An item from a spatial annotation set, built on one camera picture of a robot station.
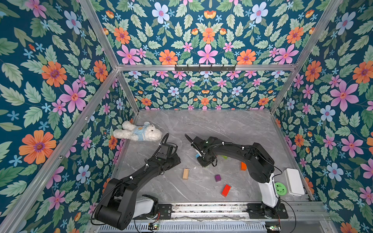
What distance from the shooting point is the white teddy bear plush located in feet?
3.09

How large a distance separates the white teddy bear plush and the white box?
82cm

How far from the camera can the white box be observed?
2.56ft
